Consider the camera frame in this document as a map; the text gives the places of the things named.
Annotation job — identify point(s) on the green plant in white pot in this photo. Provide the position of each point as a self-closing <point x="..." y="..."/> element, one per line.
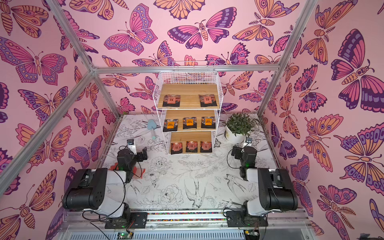
<point x="238" y="127"/>

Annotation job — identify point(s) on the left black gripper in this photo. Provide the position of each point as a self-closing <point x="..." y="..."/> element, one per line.
<point x="141" y="154"/>

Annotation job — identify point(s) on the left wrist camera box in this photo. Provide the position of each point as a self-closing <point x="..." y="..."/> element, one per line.
<point x="130" y="142"/>

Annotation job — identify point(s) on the aluminium rail with coloured strip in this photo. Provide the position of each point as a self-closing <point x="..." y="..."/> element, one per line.
<point x="201" y="219"/>

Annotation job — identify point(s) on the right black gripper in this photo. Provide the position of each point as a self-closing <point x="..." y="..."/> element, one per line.
<point x="237" y="151"/>

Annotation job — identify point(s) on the orange tea bag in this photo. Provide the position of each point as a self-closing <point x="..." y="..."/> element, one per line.
<point x="208" y="122"/>
<point x="170" y="125"/>
<point x="189" y="123"/>

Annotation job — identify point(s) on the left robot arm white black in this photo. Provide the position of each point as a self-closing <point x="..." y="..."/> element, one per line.
<point x="88" y="190"/>

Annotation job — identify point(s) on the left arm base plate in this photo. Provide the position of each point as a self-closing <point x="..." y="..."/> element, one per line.
<point x="135" y="220"/>

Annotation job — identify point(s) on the white wire three-tier shelf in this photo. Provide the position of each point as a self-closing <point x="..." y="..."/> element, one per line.
<point x="189" y="86"/>

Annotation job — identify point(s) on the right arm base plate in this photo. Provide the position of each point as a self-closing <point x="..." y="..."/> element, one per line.
<point x="239" y="219"/>

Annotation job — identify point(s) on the teal and white spatula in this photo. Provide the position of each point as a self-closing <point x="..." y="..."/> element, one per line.
<point x="151" y="126"/>

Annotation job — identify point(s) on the red tea bag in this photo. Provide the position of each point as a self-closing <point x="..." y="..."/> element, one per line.
<point x="206" y="147"/>
<point x="191" y="146"/>
<point x="176" y="148"/>
<point x="172" y="101"/>
<point x="208" y="100"/>

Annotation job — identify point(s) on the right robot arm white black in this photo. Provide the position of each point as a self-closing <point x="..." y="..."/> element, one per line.
<point x="276" y="191"/>

